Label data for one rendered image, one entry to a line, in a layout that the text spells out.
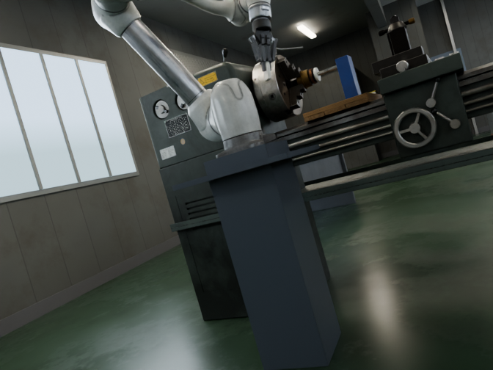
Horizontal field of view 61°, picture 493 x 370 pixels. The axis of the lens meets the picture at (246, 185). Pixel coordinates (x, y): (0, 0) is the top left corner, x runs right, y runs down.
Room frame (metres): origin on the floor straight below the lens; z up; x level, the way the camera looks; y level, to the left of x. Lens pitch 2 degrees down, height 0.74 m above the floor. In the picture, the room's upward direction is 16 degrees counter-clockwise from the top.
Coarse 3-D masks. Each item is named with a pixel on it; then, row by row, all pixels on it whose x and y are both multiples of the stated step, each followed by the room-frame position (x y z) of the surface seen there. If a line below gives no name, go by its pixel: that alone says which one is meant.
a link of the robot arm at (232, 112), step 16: (224, 80) 1.56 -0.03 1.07; (240, 80) 1.59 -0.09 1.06; (224, 96) 1.53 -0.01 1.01; (240, 96) 1.53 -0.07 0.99; (224, 112) 1.53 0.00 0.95; (240, 112) 1.52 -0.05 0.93; (256, 112) 1.57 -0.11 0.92; (224, 128) 1.54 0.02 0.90; (240, 128) 1.52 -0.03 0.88; (256, 128) 1.55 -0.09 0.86
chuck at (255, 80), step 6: (258, 66) 2.11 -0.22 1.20; (252, 72) 2.10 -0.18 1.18; (252, 78) 2.08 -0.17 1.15; (258, 84) 2.06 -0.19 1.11; (258, 90) 2.06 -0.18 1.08; (258, 96) 2.07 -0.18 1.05; (258, 102) 2.08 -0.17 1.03; (264, 102) 2.07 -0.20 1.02; (264, 108) 2.08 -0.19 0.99; (270, 114) 2.11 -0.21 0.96; (276, 120) 2.16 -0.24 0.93
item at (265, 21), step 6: (264, 18) 1.67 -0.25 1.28; (252, 24) 1.69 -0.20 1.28; (258, 24) 1.67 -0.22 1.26; (264, 24) 1.67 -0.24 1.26; (270, 24) 1.69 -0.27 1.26; (252, 30) 1.70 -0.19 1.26; (258, 30) 1.69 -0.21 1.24; (264, 30) 1.70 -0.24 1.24; (270, 30) 1.71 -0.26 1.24; (258, 36) 1.68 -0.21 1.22; (264, 36) 1.69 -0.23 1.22; (270, 36) 1.71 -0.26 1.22; (258, 42) 1.69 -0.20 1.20; (264, 42) 1.69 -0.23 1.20
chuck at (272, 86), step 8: (280, 56) 2.14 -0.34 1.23; (272, 64) 2.05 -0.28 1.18; (272, 72) 2.03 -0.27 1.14; (280, 72) 2.08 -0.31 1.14; (264, 80) 2.04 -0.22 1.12; (272, 80) 2.02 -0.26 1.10; (280, 80) 2.06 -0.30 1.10; (264, 88) 2.04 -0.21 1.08; (272, 88) 2.02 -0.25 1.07; (280, 88) 2.03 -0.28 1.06; (264, 96) 2.05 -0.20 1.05; (280, 96) 2.02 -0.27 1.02; (288, 96) 2.10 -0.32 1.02; (272, 104) 2.06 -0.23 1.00; (280, 104) 2.05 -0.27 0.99; (288, 104) 2.07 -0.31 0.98; (272, 112) 2.10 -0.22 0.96; (280, 112) 2.09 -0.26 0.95; (296, 112) 2.14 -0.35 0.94
